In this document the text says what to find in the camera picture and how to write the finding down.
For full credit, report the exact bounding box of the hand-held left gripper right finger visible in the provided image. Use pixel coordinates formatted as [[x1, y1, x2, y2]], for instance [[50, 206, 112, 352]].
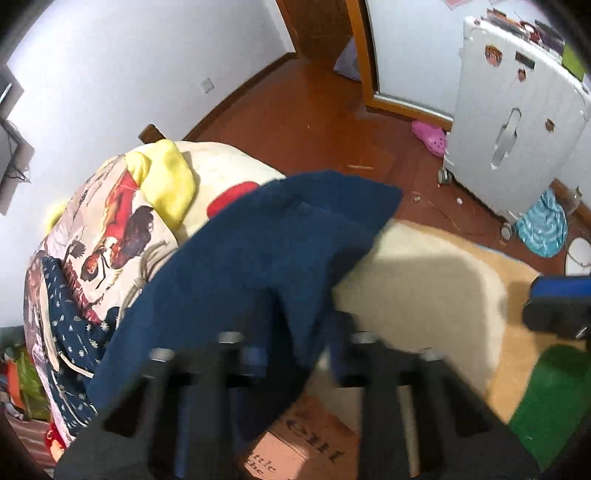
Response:
[[331, 318, 541, 480]]

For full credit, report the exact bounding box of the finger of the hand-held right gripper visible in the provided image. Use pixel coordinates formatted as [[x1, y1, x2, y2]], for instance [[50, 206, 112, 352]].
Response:
[[523, 275, 591, 342]]

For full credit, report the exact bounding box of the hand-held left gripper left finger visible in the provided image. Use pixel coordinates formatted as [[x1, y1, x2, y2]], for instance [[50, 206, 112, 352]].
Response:
[[54, 331, 260, 480]]

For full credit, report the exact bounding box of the navy blue garment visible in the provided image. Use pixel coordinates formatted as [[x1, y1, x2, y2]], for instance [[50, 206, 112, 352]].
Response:
[[87, 170, 403, 444]]

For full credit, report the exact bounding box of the white round object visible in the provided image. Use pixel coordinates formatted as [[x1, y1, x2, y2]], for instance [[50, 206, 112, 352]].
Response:
[[566, 237, 591, 278]]

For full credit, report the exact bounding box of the teal patterned cloth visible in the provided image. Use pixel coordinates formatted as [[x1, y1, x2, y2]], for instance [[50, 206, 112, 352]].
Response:
[[516, 188, 568, 259]]

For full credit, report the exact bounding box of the cream fluffy rug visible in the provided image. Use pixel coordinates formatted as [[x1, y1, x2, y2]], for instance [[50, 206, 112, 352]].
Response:
[[305, 219, 543, 425]]

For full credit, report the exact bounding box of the green mat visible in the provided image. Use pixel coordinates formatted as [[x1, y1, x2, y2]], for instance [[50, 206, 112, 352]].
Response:
[[508, 344, 591, 472]]

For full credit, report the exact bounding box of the glass jar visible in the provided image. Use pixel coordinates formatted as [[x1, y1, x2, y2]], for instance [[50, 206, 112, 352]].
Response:
[[561, 186, 583, 215]]

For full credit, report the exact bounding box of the cardboard box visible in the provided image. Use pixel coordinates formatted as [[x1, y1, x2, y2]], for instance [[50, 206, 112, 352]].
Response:
[[240, 394, 370, 480]]

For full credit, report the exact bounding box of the red cloth patch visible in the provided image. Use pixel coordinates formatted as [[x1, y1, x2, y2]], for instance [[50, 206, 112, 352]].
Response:
[[208, 181, 259, 217]]

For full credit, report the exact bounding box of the red yellow plush toy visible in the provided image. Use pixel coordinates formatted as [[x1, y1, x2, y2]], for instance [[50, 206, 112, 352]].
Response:
[[45, 422, 70, 460]]

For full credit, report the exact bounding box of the printed blanket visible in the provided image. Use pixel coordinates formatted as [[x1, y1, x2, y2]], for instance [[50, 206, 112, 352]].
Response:
[[23, 141, 287, 462]]

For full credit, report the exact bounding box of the white suitcase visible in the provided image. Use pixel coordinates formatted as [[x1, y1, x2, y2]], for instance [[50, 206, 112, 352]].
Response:
[[442, 16, 591, 238]]

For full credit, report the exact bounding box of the yellow cloth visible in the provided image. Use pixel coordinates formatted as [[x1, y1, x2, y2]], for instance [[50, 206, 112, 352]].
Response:
[[124, 139, 200, 229]]

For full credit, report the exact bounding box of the pink clog shoe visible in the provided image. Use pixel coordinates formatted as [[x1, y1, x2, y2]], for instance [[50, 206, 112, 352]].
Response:
[[412, 120, 448, 158]]

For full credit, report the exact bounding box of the purple cloth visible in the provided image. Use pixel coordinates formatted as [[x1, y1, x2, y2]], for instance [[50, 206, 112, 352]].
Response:
[[333, 37, 363, 84]]

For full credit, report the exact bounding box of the wooden door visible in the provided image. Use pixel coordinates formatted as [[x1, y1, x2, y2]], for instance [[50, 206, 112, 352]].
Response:
[[277, 0, 354, 58]]

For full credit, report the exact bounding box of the wooden bed post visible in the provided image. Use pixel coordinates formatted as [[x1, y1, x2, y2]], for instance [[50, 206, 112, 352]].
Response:
[[139, 124, 167, 145]]

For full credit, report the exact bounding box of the wall-mounted screen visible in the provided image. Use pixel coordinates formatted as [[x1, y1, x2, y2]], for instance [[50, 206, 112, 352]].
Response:
[[0, 67, 35, 215]]

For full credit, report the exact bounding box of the wooden door frame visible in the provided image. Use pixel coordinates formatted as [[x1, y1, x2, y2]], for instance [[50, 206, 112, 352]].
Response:
[[346, 0, 455, 132]]

